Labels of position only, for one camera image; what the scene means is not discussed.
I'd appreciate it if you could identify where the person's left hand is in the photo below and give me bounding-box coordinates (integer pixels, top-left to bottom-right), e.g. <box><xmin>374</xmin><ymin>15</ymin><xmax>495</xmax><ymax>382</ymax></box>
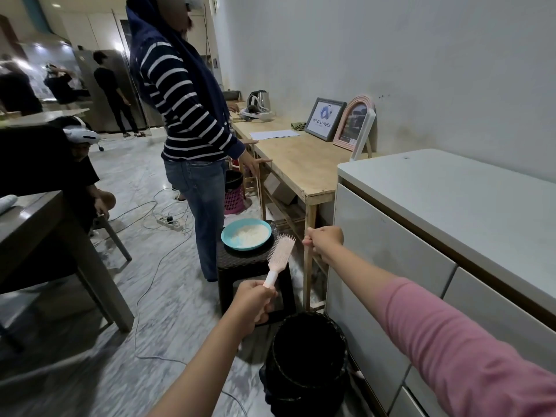
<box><xmin>220</xmin><ymin>280</ymin><xmax>278</xmax><ymax>339</ymax></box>

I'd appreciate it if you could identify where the person's right hand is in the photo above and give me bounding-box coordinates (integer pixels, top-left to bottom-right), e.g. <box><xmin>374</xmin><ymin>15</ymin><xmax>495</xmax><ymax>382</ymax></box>
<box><xmin>302</xmin><ymin>226</ymin><xmax>345</xmax><ymax>266</ymax></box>

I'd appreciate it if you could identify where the pink hair brush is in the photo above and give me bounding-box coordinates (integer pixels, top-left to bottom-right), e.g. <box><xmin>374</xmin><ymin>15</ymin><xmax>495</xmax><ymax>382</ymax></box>
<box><xmin>254</xmin><ymin>233</ymin><xmax>296</xmax><ymax>324</ymax></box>

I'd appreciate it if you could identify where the person's right forearm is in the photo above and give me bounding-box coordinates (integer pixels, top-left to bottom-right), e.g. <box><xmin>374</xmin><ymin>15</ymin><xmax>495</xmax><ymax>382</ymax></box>
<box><xmin>323</xmin><ymin>245</ymin><xmax>556</xmax><ymax>417</ymax></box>

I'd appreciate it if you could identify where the person's left forearm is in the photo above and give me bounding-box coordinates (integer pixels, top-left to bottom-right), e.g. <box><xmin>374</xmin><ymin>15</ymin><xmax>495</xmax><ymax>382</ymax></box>
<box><xmin>145</xmin><ymin>318</ymin><xmax>244</xmax><ymax>417</ymax></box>

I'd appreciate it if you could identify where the black plastic stool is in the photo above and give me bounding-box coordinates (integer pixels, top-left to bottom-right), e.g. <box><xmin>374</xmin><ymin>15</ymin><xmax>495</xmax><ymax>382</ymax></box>
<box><xmin>216</xmin><ymin>220</ymin><xmax>297</xmax><ymax>326</ymax></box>

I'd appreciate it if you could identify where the blue bowl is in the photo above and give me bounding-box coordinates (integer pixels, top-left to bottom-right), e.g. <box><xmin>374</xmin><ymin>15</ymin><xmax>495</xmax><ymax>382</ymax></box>
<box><xmin>221</xmin><ymin>219</ymin><xmax>273</xmax><ymax>251</ymax></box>

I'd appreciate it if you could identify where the white powder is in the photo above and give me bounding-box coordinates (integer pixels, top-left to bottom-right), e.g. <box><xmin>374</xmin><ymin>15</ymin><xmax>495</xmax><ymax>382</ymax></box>
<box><xmin>229</xmin><ymin>224</ymin><xmax>270</xmax><ymax>245</ymax></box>

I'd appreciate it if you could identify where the black waste bin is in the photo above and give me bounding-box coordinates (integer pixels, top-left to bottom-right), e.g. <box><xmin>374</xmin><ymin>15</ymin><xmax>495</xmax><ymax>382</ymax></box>
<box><xmin>259</xmin><ymin>312</ymin><xmax>353</xmax><ymax>417</ymax></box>

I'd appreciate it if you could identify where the long wooden table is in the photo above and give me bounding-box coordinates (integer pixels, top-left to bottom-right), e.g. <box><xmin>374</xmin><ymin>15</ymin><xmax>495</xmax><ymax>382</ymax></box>
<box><xmin>229</xmin><ymin>101</ymin><xmax>378</xmax><ymax>312</ymax></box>

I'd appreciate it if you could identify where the pink laundry basket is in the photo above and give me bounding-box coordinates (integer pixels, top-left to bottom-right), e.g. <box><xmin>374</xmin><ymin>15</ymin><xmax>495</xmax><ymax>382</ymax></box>
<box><xmin>223</xmin><ymin>170</ymin><xmax>245</xmax><ymax>214</ymax></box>

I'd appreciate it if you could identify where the wooden chair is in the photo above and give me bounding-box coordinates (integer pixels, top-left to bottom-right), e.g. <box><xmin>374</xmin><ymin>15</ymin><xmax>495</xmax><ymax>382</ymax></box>
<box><xmin>237</xmin><ymin>139</ymin><xmax>273</xmax><ymax>222</ymax></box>

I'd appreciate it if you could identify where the white paper sheet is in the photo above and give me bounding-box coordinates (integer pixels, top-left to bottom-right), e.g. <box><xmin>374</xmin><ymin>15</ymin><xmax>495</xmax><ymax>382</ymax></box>
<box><xmin>249</xmin><ymin>129</ymin><xmax>301</xmax><ymax>141</ymax></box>

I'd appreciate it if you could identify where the white power strip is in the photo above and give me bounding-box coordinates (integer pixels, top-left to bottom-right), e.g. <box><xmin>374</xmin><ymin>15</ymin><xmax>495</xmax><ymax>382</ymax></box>
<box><xmin>156</xmin><ymin>215</ymin><xmax>185</xmax><ymax>232</ymax></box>

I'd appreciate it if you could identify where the white drawer cabinet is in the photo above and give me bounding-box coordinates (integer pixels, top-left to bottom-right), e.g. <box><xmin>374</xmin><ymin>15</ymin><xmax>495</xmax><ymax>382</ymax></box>
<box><xmin>324</xmin><ymin>148</ymin><xmax>556</xmax><ymax>417</ymax></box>

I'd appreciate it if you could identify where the black framed picture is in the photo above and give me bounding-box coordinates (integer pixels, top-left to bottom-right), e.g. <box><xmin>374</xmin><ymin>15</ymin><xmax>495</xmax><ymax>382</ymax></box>
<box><xmin>304</xmin><ymin>98</ymin><xmax>348</xmax><ymax>142</ymax></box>

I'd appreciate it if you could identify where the white headset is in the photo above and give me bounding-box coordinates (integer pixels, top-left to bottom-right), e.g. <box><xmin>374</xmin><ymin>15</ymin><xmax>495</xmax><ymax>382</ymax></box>
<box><xmin>239</xmin><ymin>107</ymin><xmax>277</xmax><ymax>123</ymax></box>
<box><xmin>62</xmin><ymin>116</ymin><xmax>101</xmax><ymax>145</ymax></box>

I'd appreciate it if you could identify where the electric kettle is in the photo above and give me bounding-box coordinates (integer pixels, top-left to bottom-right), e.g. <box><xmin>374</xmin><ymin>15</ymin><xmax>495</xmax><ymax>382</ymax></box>
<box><xmin>247</xmin><ymin>89</ymin><xmax>272</xmax><ymax>114</ymax></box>

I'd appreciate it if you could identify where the grey table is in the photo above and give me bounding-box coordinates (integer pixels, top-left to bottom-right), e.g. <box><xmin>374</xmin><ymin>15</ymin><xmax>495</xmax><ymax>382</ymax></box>
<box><xmin>0</xmin><ymin>190</ymin><xmax>135</xmax><ymax>354</ymax></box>

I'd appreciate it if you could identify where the white cable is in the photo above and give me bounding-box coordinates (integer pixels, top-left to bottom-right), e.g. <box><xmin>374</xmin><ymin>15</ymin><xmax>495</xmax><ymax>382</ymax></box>
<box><xmin>89</xmin><ymin>186</ymin><xmax>248</xmax><ymax>417</ymax></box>

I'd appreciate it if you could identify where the white frame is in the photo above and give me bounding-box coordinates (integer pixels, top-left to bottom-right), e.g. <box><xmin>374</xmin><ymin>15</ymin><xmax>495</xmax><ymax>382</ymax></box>
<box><xmin>350</xmin><ymin>109</ymin><xmax>377</xmax><ymax>162</ymax></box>

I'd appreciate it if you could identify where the pink arched frame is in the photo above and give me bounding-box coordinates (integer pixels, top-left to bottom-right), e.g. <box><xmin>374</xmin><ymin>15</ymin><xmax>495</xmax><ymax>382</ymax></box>
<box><xmin>333</xmin><ymin>96</ymin><xmax>375</xmax><ymax>151</ymax></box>

